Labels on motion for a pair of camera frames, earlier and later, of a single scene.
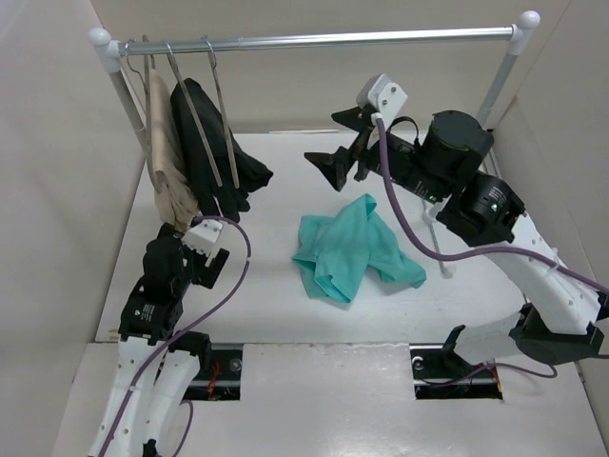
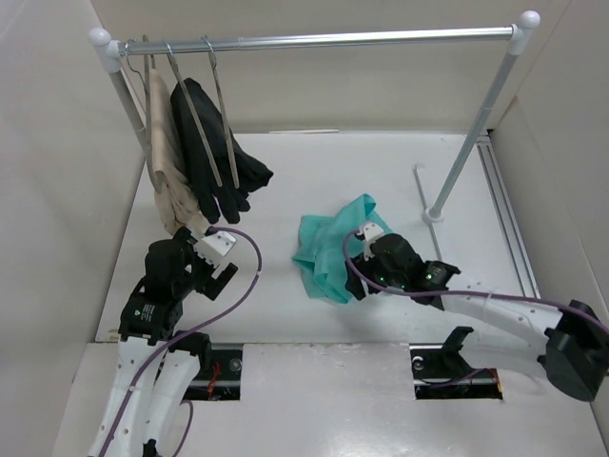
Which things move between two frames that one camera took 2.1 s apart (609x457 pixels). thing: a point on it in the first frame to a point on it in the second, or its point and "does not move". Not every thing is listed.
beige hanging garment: x=177 y=205 does not move
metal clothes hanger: x=230 y=149 does not move
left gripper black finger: x=209 y=275 to x=215 y=286
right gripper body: x=407 y=171 to x=375 y=272
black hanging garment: x=249 y=171 does not move
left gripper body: x=186 y=277 does not move
